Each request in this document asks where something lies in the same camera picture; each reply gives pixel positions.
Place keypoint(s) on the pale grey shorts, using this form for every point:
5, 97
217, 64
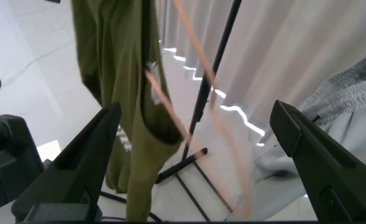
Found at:
350, 130

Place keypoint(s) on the pink clothes hanger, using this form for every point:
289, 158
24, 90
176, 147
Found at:
195, 37

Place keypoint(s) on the green garment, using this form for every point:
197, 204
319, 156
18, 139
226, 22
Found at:
114, 62

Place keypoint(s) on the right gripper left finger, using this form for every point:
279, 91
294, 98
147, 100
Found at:
74, 174

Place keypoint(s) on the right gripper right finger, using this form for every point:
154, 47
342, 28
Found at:
335, 174

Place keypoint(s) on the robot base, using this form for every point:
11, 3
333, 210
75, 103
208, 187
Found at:
11, 161

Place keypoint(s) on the black clothes rack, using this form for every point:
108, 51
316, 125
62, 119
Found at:
221, 46

